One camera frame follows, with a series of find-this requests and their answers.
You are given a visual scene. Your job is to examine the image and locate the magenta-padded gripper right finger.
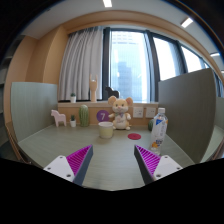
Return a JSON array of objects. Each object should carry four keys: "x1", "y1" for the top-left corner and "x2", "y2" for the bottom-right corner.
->
[{"x1": 134, "y1": 144, "x2": 184, "y2": 186}]

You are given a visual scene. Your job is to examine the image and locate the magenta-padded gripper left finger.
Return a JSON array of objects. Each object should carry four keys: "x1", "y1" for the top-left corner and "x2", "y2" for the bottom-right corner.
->
[{"x1": 43, "y1": 144, "x2": 94, "y2": 187}]

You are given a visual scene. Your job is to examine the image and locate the clear plastic water bottle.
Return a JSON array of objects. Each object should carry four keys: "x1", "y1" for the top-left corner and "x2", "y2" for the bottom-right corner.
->
[{"x1": 149, "y1": 107, "x2": 169, "y2": 156}]

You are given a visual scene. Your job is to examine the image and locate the flat round red coaster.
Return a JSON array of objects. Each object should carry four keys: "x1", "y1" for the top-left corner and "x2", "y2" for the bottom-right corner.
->
[{"x1": 127, "y1": 133, "x2": 142, "y2": 141}]

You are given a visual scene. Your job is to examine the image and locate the pink horse figurine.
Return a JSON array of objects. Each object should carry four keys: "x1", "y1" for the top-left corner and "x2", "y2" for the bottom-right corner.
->
[{"x1": 50, "y1": 109, "x2": 67, "y2": 128}]

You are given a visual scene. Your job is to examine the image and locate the tall green cactus ornament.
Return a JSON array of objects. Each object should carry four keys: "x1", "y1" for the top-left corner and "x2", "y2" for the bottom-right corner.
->
[{"x1": 78, "y1": 104, "x2": 91, "y2": 128}]

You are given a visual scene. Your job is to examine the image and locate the pale yellow cup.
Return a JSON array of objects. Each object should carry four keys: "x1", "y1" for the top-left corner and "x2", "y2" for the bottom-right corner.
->
[{"x1": 97, "y1": 121, "x2": 115, "y2": 140}]

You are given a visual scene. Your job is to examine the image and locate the grey green desk partition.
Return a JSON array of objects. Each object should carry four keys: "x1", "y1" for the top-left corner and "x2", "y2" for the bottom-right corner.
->
[{"x1": 157, "y1": 68, "x2": 218, "y2": 164}]

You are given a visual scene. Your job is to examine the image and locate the round purple number sign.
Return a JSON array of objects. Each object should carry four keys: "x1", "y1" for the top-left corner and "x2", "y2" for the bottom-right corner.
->
[{"x1": 96, "y1": 109, "x2": 111, "y2": 123}]

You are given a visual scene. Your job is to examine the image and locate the wooden desk back ledge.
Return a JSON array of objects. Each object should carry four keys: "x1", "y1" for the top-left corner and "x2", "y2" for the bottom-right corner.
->
[{"x1": 57, "y1": 100, "x2": 160, "y2": 127}]

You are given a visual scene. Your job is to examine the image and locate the beige mouse plush toy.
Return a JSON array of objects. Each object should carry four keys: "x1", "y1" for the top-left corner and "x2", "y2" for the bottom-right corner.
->
[{"x1": 107, "y1": 95, "x2": 134, "y2": 131}]

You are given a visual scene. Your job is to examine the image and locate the pale green desk partition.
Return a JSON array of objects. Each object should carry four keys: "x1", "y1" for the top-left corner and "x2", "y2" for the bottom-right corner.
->
[{"x1": 10, "y1": 81, "x2": 59, "y2": 143}]

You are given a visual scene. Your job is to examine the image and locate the wooden hand figure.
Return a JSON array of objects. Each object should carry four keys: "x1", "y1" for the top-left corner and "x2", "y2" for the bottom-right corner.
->
[{"x1": 88, "y1": 74, "x2": 99, "y2": 103}]

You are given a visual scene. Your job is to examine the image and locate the black horse figurine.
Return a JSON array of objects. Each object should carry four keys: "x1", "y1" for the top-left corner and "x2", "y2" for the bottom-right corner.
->
[{"x1": 104, "y1": 86, "x2": 120, "y2": 100}]

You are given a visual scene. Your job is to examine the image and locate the grey white curtain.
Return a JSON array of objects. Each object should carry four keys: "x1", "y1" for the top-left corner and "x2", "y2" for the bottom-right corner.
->
[{"x1": 57, "y1": 26, "x2": 105, "y2": 102}]

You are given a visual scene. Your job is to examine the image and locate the dark-framed window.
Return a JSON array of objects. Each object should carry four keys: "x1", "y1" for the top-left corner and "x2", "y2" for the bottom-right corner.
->
[{"x1": 101, "y1": 27, "x2": 224, "y2": 104}]

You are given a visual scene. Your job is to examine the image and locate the ceiling lights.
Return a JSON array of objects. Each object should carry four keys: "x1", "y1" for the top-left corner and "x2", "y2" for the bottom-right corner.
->
[{"x1": 102, "y1": 0, "x2": 222, "y2": 58}]

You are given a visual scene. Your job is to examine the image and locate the white wall socket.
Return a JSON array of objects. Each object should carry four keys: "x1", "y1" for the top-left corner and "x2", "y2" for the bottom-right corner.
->
[
  {"x1": 145, "y1": 106, "x2": 157, "y2": 119},
  {"x1": 132, "y1": 106, "x2": 145, "y2": 119}
]

